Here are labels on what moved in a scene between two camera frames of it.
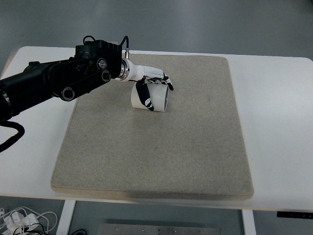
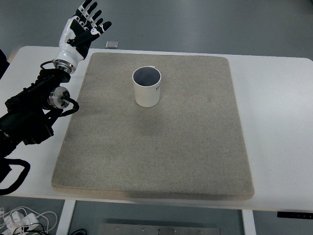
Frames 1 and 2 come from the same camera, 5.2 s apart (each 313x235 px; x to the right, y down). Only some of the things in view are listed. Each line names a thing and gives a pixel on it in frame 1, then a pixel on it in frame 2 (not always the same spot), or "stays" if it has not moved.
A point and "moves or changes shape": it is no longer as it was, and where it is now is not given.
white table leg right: x=249 y=222 stays
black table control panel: x=295 y=214 stays
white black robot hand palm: x=130 y=71 → x=76 y=37
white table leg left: x=63 y=227 stays
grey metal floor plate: x=158 y=229 stays
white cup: x=159 y=93 moves or changes shape
